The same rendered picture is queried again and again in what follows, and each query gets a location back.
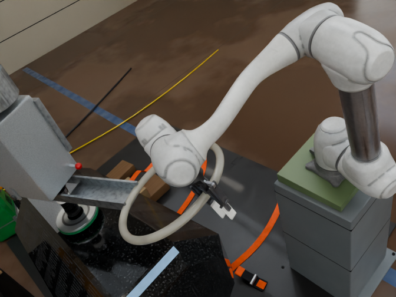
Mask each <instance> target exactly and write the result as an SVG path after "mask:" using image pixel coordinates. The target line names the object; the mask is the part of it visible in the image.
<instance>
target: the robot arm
mask: <svg viewBox="0 0 396 297"><path fill-rule="evenodd" d="M304 56H307V57H309V58H313V59H316V60H317V61H319V62H320V63H321V66H322V68H323V69H324V71H325V72H326V74H327V75H328V77H329V79H330V80H331V82H332V83H333V85H334V86H335V87H336V88H337V89H338V91H339V96H340V100H341V105H342V111H343V115H344V119H343V118H341V117H329V118H327V119H325V120H324V121H323V122H321V123H320V125H319V126H318V127H317V129H316V131H315V135H314V139H313V147H311V148H310V150H309V151H310V153H311V154H313V155H314V156H315V158H314V159H313V160H312V161H310V162H309V163H306V165H305V167H306V169H307V170H310V171H313V172H314V173H316V174H317V175H319V176H320V177H322V178H323V179H325V180H326V181H328V182H329V183H330V184H331V185H332V186H333V187H339V185H340V184H341V182H342V181H343V180H345V179H347V180H348V181H349V182H350V183H351V184H353V185H354V186H355V187H356V188H357V189H359V190H360V191H362V192H363V193H365V194H367V195H369V196H371V197H374V198H377V199H387V198H389V197H391V196H393V195H394V194H395V193H396V163H395V161H394V159H393V157H392V155H391V154H390V152H389V149H388V147H387V146H386V145H385V144H384V143H383V142H381V141H380V130H379V123H378V111H377V100H376V93H375V83H376V82H378V81H380V80H381V79H383V78H384V77H385V76H386V75H387V74H388V72H389V71H390V69H391V67H392V65H393V63H394V57H395V53H394V49H393V47H392V45H391V44H390V42H389V41H388V40H387V39H386V37H384V36H383V35H382V34H381V33H380V32H378V31H377V30H375V29H373V28H371V27H369V26H367V25H365V24H363V23H361V22H359V21H356V20H354V19H351V18H346V17H344V15H343V12H342V10H341V9H340V8H339V6H337V5H335V4H333V3H331V2H327V3H323V4H319V5H317V6H314V7H312V8H310V9H308V10H307V11H305V12H303V13H302V14H300V15H299V16H297V17H296V18H295V19H294V20H292V21H291V22H290V23H288V24H287V26H286V27H284V29H283V30H281V32H279V33H278V34H277V35H276V36H275V37H274V38H273V40H271V42H270V43H269V44H268V45H267V46H266V47H265V48H264V49H263V51H262V52H261V53H260V54H259V55H258V56H257V57H256V58H255V59H254V60H253V61H252V62H251V63H250V64H249V65H248V66H247V67H246V68H245V69H244V70H243V71H242V73H241V74H240V75H239V76H238V77H237V79H236V81H235V82H234V83H233V85H232V86H231V88H230V90H229V91H228V92H227V94H226V95H225V97H224V99H223V100H222V102H221V103H220V105H219V106H218V108H217V109H216V111H215V112H214V113H213V115H212V116H211V117H210V118H209V119H208V120H207V121H206V122H205V123H204V124H202V125H201V126H200V127H198V128H196V129H194V130H184V129H182V130H181V131H178V132H177V131H176V130H175V129H174V128H173V127H172V126H171V125H170V124H169V123H168V122H167V121H165V120H164V119H162V118H161V117H159V116H157V115H155V114H152V115H149V116H147V117H145V118H143V119H142V120H141V121H140V122H139V123H138V125H137V127H136V129H135V133H136V136H137V138H138V140H139V142H140V144H141V145H142V146H143V148H144V151H145V152H146V153H147V154H148V155H149V156H150V158H151V162H152V165H153V167H154V169H155V171H156V173H157V174H158V176H159V177H160V178H161V179H162V180H163V181H164V182H165V183H167V184H169V185H171V186H174V187H184V186H186V187H188V188H189V189H190V190H191V191H192V192H193V193H194V194H195V195H196V196H197V197H199V196H200V195H201V194H202V192H204V193H205V194H208V195H209V196H210V198H209V200H208V201H207V202H206V203H207V204H208V205H210V206H211V207H212V208H213V209H214V210H215V211H216V213H217V214H218V215H219V216H220V217H221V218H224V216H225V215H227V216H228V217H229V218H230V219H231V220H233V218H234V216H235V214H236V212H235V211H234V210H233V208H232V207H231V206H230V205H229V204H228V201H229V198H228V197H227V196H226V195H225V194H224V192H223V191H222V190H221V189H220V187H219V186H218V185H217V183H216V182H215V181H214V180H213V181H212V182H210V181H208V179H207V178H205V177H204V176H203V169H202V168H201V166H202V164H203V163H204V162H205V161H206V158H207V152H208V150H209V148H210V147H211V146H212V145H213V144H214V143H215V142H216V141H217V140H218V139H219V138H220V136H221V135H222V134H223V133H224V132H225V131H226V130H227V128H228V127H229V126H230V124H231V123H232V121H233V120H234V119H235V117H236V116H237V114H238V112H239V111H240V109H241V108H242V107H243V105H244V104H245V102H246V101H247V99H248V98H249V96H250V95H251V93H252V92H253V90H254V89H255V88H256V87H257V86H258V85H259V84H260V83H261V82H262V81H263V80H264V79H265V78H267V77H268V76H270V75H272V74H273V73H275V72H277V71H279V70H281V69H283V68H285V67H287V66H289V65H291V64H293V63H294V62H296V61H297V60H299V59H301V58H302V57H304ZM213 200H214V201H213Z"/></svg>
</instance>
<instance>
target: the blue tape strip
mask: <svg viewBox="0 0 396 297"><path fill-rule="evenodd" d="M178 253H179V251H178V250H177V249H176V248H175V247H172V248H171V249H170V250H169V251H168V252H167V253H166V255H165V256H164V257H163V258H162V259H161V260H160V261H159V262H158V263H157V265H156V266H155V267H154V268H153V269H152V270H151V271H150V272H149V273H148V274H147V275H146V276H145V277H144V278H143V279H142V280H141V282H140V283H139V284H138V285H137V286H136V287H135V288H134V289H133V290H132V291H131V292H130V293H129V294H128V295H127V296H126V297H139V296H140V295H141V294H142V293H143V292H144V291H145V289H146V288H147V287H148V286H149V285H150V284H151V283H152V281H154V280H155V278H156V277H158V275H159V274H160V273H161V272H162V271H163V270H164V268H165V267H166V266H167V265H168V264H169V263H170V262H171V261H172V260H173V259H174V258H175V257H176V256H177V254H178Z"/></svg>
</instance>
